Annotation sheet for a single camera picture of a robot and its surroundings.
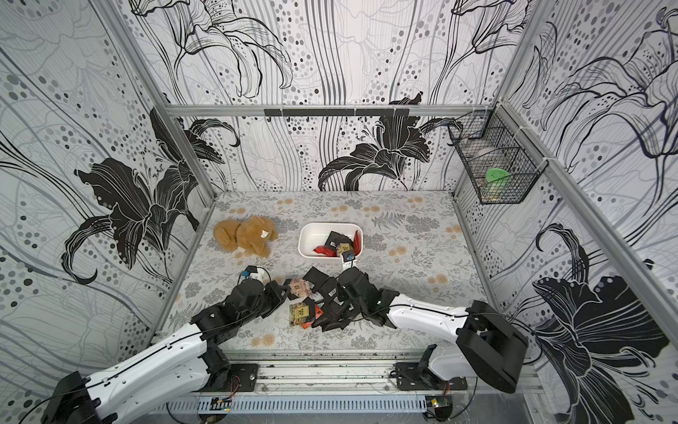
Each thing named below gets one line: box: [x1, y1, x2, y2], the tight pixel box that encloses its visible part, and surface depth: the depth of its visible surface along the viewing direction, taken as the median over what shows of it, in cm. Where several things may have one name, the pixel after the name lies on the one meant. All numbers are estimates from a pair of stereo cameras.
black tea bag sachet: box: [323, 230, 354, 253], surface depth 102 cm
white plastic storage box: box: [297, 221, 364, 259], surface depth 103 cm
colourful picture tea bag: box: [289, 302, 310, 326], surface depth 86 cm
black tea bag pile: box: [301, 265, 355, 333], surface depth 86 cm
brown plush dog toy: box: [213, 215, 279, 258], surface depth 95 cm
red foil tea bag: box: [312, 245, 337, 258], surface depth 97 cm
